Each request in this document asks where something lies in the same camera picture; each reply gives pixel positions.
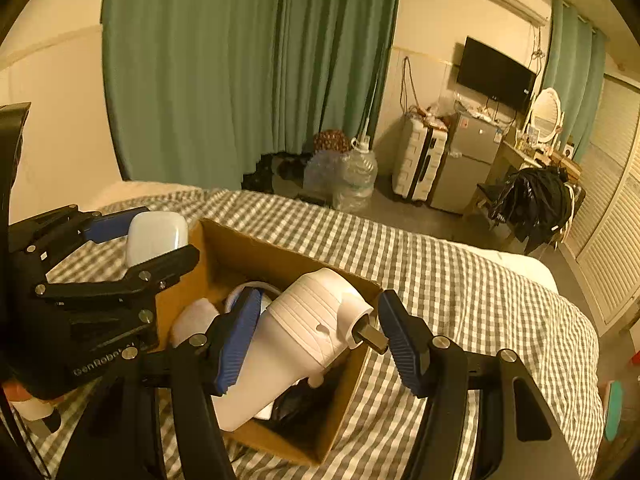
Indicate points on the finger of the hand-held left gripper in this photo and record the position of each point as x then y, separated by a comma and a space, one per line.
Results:
165, 265
110, 225

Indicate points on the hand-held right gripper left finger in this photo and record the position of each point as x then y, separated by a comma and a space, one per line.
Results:
237, 345

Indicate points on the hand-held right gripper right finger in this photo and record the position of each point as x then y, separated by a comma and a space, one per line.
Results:
405, 345

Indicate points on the white rounded case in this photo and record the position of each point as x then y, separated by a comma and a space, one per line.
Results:
155, 235

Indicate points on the white tissue pack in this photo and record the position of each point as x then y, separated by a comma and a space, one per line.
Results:
195, 322

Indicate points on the white handheld electric tool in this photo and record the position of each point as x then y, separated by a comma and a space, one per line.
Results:
300, 330

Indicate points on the cardboard box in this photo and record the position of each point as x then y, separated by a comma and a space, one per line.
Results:
240, 250

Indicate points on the black glossy object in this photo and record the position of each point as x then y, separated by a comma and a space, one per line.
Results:
300, 402

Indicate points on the white plastic object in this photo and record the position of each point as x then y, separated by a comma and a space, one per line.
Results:
37, 410

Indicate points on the grey checked bed sheet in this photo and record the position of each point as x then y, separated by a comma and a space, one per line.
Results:
450, 285

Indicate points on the black and white bundle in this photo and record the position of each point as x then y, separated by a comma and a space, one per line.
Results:
275, 172

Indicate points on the wooden chair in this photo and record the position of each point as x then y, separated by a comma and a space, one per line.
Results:
482, 192

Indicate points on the green curtain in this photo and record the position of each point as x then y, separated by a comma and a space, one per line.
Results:
335, 50
575, 75
190, 70

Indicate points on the clear water jug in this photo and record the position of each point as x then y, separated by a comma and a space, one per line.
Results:
357, 175

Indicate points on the crumpled clear plastic bottle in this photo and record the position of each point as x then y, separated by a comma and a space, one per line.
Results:
322, 177

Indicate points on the white suitcase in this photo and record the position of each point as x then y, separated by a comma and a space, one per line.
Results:
415, 160

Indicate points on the silver small fridge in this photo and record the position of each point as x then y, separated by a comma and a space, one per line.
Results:
465, 165

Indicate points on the black clothes pile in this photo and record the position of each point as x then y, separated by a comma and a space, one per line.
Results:
535, 205

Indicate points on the floral fabric bag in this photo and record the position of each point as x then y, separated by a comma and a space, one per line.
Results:
332, 141

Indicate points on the wooden dressing table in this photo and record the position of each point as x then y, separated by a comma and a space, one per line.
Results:
505, 160

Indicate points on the green board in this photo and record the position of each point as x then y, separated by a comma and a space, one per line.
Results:
613, 410

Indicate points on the white louvred wardrobe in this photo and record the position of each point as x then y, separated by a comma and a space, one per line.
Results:
610, 210

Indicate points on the clear plastic bag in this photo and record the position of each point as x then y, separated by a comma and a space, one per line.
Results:
452, 104

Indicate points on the white oval mirror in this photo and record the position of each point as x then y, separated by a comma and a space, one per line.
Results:
545, 112

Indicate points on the black wall television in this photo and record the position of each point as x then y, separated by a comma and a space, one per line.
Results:
495, 72

